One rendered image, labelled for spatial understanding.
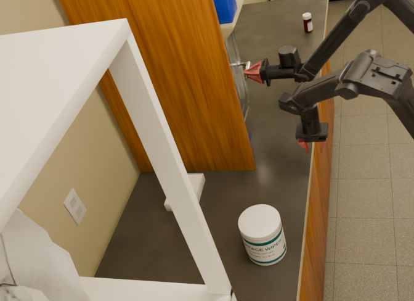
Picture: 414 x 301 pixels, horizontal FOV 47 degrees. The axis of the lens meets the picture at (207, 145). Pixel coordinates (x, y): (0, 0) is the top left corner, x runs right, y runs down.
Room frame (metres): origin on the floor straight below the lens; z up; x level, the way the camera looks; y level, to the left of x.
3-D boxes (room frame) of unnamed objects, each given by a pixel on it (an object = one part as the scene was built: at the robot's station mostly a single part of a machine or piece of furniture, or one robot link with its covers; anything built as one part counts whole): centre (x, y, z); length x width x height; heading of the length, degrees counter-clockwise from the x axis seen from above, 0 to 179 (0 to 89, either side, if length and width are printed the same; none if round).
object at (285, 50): (1.53, -0.41, 1.23); 0.12 x 0.09 x 0.11; 49
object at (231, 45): (1.60, -0.17, 1.19); 0.30 x 0.01 x 0.40; 153
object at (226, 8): (1.50, -0.18, 1.55); 0.10 x 0.10 x 0.09; 65
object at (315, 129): (1.18, -0.34, 1.20); 0.10 x 0.07 x 0.07; 65
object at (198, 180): (1.34, 0.13, 0.96); 0.16 x 0.12 x 0.04; 156
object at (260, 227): (0.98, -0.08, 1.01); 0.13 x 0.13 x 0.15
